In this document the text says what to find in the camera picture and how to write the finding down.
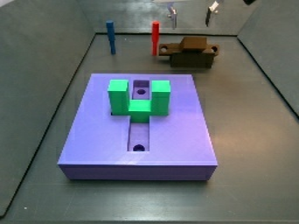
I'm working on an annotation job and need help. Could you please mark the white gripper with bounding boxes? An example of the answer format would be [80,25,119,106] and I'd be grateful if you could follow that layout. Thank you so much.
[151,0,223,30]

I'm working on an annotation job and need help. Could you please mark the brown wooden cross block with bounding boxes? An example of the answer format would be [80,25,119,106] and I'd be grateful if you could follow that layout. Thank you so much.
[159,37,220,56]

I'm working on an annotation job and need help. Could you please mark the dark grey fixture block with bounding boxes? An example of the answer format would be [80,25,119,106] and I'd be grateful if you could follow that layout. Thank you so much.
[171,52,215,68]

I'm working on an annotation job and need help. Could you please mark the red hexagonal peg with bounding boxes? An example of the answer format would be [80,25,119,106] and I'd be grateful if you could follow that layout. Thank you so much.
[152,21,160,56]

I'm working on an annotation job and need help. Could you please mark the blue hexagonal peg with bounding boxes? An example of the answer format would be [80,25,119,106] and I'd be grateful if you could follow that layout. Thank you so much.
[107,20,116,55]

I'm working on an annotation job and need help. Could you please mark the green U-shaped block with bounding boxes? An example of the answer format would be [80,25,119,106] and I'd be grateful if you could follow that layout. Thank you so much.
[107,80,171,123]

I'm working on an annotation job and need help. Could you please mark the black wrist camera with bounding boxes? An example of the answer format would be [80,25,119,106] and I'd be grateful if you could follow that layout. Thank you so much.
[243,0,256,5]

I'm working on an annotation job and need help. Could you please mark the purple base plate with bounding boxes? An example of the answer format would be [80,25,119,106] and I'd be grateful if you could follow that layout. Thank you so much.
[59,73,217,180]

